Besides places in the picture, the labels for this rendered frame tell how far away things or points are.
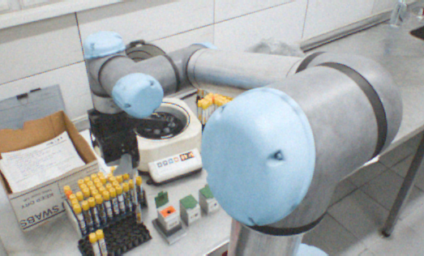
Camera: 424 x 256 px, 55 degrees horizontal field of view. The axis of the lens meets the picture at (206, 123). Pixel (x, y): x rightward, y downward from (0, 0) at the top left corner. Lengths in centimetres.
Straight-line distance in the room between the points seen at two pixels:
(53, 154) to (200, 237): 53
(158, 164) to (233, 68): 69
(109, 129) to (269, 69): 43
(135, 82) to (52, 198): 59
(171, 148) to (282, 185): 93
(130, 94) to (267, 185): 38
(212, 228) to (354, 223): 139
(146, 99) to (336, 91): 38
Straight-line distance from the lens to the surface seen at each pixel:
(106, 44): 76
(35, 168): 131
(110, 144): 87
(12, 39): 130
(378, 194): 263
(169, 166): 125
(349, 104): 39
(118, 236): 112
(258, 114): 34
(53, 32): 132
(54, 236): 120
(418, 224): 257
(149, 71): 71
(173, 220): 109
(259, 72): 57
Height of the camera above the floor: 178
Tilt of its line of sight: 38 degrees down
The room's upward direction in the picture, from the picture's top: 1 degrees clockwise
